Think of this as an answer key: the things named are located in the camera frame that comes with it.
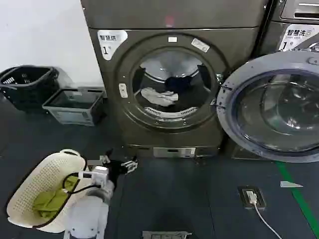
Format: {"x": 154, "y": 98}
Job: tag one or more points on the cream perforated laundry basket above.
{"x": 32, "y": 184}

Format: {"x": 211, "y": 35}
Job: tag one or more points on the green cloth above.
{"x": 49, "y": 201}

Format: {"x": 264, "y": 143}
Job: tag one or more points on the grey dryer with open drum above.
{"x": 174, "y": 15}

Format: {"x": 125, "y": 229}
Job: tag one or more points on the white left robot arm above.
{"x": 84, "y": 216}

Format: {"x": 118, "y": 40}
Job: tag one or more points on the steel floor socket box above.
{"x": 164, "y": 235}
{"x": 260, "y": 196}

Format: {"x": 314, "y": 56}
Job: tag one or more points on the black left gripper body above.
{"x": 115, "y": 169}

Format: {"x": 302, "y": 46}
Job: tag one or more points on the white paper scrap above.
{"x": 289, "y": 184}

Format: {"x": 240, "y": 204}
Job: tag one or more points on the green floor tape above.
{"x": 298, "y": 199}

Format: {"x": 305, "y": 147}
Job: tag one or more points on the white grey cloth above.
{"x": 159, "y": 97}

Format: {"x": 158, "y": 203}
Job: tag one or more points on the white number sticker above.
{"x": 109, "y": 44}
{"x": 296, "y": 37}

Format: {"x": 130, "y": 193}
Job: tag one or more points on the grey dryer with shut door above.
{"x": 274, "y": 32}

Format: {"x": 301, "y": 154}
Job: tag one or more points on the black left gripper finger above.
{"x": 106, "y": 159}
{"x": 130, "y": 166}

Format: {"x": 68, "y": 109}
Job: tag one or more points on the round glass dryer door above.
{"x": 274, "y": 107}

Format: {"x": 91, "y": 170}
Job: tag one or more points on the black plastic laundry basket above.
{"x": 25, "y": 94}

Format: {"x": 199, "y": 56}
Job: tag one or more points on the dark blue cloth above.
{"x": 178, "y": 83}

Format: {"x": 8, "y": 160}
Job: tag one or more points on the grey plastic crate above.
{"x": 74, "y": 115}

